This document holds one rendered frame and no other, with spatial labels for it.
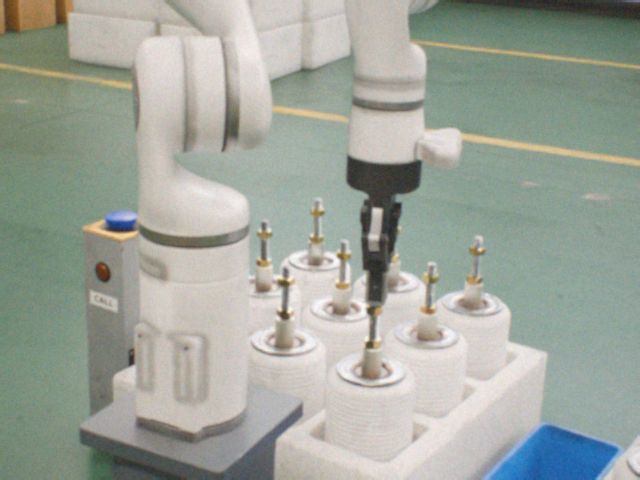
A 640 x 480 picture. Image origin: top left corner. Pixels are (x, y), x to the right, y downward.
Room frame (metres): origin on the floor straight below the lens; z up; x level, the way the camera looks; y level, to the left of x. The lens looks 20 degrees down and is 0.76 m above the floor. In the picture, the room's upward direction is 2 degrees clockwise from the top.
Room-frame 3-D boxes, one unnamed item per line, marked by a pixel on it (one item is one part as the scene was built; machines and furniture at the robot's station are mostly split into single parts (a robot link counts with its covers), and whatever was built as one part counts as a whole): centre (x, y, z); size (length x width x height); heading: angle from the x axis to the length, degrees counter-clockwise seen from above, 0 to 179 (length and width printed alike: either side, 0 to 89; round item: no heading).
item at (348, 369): (1.04, -0.06, 0.25); 0.08 x 0.08 x 0.01
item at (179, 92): (0.84, 0.11, 0.54); 0.09 x 0.09 x 0.17; 12
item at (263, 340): (1.10, 0.04, 0.25); 0.08 x 0.08 x 0.01
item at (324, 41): (4.40, 0.17, 0.09); 0.39 x 0.39 x 0.18; 67
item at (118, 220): (1.30, 0.26, 0.32); 0.04 x 0.04 x 0.02
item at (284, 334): (1.10, 0.04, 0.26); 0.02 x 0.02 x 0.03
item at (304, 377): (1.10, 0.04, 0.16); 0.10 x 0.10 x 0.18
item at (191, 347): (0.84, 0.11, 0.39); 0.09 x 0.09 x 0.17; 64
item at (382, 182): (1.04, -0.06, 0.45); 0.08 x 0.08 x 0.09
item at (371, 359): (1.04, -0.06, 0.26); 0.02 x 0.02 x 0.03
